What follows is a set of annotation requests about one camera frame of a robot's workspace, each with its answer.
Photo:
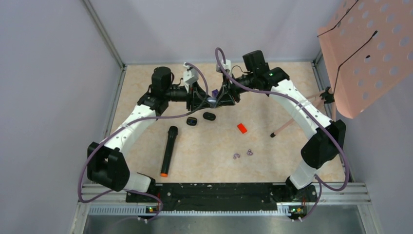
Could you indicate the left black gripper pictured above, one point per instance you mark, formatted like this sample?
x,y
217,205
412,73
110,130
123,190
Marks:
x,y
197,98

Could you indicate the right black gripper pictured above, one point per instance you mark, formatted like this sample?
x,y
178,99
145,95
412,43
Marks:
x,y
229,95

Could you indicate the silver lilac oval case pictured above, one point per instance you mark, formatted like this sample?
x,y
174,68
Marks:
x,y
212,101

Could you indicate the oval black charging case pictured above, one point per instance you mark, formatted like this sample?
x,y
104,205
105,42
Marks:
x,y
209,116

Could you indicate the small black earbud case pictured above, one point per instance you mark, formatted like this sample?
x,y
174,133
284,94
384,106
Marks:
x,y
191,121

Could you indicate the red block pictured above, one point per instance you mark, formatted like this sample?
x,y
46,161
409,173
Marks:
x,y
242,128

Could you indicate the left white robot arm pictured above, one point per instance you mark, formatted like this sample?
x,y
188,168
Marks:
x,y
106,163

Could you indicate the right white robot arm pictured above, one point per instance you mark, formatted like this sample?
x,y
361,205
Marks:
x,y
325,136

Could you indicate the purple white green brick stack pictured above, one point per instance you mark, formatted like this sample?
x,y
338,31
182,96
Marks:
x,y
215,93

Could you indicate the black microphone orange end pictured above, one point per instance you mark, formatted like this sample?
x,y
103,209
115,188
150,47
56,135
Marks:
x,y
172,135

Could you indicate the pink perforated music stand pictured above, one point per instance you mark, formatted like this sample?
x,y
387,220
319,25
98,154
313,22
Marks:
x,y
367,49

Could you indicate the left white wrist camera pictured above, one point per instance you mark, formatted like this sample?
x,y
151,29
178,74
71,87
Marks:
x,y
190,76

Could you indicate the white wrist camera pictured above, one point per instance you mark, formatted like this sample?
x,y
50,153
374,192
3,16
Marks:
x,y
226,64
190,76

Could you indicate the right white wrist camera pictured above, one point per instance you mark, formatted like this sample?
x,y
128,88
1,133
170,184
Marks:
x,y
226,64

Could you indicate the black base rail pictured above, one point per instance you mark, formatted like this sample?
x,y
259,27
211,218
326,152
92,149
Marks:
x,y
239,197

